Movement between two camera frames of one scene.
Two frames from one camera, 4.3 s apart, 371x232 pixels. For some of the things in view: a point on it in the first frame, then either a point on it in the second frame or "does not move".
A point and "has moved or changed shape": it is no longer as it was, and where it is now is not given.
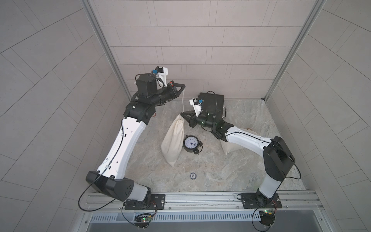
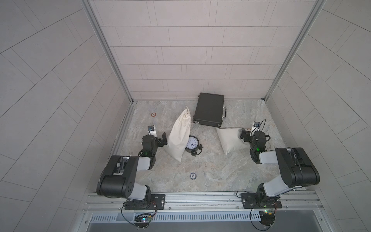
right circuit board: [267, 217] does not move
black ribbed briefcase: [214, 104] does not move
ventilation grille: [180, 217] does not move
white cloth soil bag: [172, 142] has moved or changed shape
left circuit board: [142, 220] does not move
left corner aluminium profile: [103, 40] does not move
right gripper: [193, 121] → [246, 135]
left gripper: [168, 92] → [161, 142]
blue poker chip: [192, 176] does not move
